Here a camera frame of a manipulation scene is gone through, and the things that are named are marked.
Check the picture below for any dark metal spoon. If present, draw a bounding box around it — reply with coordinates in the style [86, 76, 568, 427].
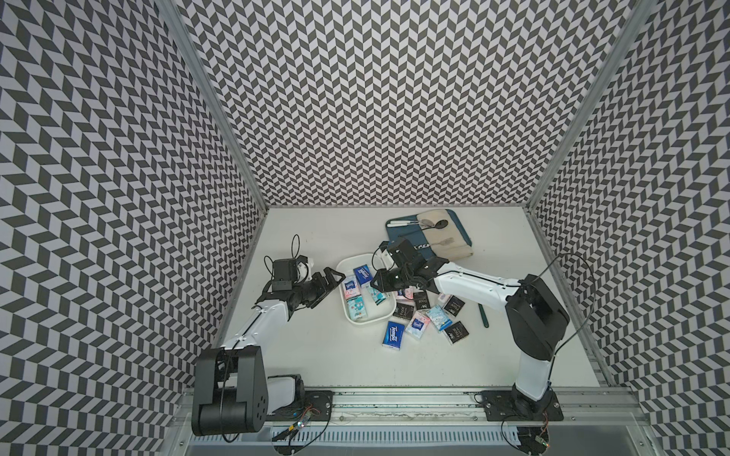
[401, 218, 449, 237]

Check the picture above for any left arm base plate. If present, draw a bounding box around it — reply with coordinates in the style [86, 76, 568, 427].
[266, 389, 334, 424]

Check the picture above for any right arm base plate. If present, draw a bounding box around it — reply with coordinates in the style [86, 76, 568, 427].
[477, 388, 565, 423]

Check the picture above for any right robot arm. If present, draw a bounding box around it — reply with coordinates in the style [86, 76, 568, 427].
[374, 258, 570, 421]

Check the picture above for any aluminium front rail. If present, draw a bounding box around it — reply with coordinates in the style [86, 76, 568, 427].
[170, 386, 648, 428]

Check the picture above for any pale blue pink pack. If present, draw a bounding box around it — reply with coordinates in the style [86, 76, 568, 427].
[405, 311, 431, 340]

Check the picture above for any black tissue pack lower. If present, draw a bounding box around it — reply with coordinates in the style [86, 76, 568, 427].
[444, 321, 470, 344]

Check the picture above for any teal tray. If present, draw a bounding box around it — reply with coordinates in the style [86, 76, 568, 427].
[385, 209, 473, 261]

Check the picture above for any white storage box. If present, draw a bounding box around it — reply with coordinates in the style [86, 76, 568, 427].
[336, 254, 397, 326]

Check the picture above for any mint green tissue pack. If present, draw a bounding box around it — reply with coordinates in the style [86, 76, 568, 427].
[347, 296, 368, 321]

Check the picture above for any black tissue pack left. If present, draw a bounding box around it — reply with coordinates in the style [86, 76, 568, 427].
[393, 302, 416, 321]

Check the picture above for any patterned handle fork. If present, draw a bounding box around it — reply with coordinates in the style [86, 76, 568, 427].
[416, 237, 454, 250]

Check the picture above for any black tissue pack centre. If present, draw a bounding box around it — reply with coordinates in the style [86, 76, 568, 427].
[414, 291, 432, 311]

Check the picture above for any pink slim tissue pack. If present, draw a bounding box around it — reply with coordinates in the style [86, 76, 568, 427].
[438, 294, 452, 306]

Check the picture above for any light blue tissue pack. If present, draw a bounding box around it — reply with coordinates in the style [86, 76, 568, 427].
[427, 306, 452, 332]

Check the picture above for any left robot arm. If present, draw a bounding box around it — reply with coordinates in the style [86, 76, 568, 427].
[191, 266, 345, 436]

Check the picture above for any teal cartoon tissue pack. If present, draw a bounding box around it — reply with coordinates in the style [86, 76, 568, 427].
[369, 288, 387, 305]

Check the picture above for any white handled knife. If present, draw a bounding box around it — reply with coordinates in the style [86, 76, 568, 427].
[386, 220, 421, 228]

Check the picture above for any beige cloth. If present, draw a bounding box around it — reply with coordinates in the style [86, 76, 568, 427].
[416, 209, 473, 261]

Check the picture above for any blue Tempo pack lower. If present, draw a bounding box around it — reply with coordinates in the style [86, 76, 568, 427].
[382, 321, 405, 350]

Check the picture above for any black tissue pack upper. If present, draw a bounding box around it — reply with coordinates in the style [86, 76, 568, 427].
[444, 296, 465, 317]

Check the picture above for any dark blue Tempo pack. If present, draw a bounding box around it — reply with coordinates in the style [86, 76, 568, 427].
[354, 265, 373, 287]

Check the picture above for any black tissue pack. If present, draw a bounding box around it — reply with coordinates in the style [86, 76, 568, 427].
[444, 321, 470, 344]
[393, 302, 416, 321]
[444, 296, 465, 317]
[414, 291, 432, 311]

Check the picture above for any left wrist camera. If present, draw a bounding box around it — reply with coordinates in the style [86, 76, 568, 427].
[271, 255, 310, 293]

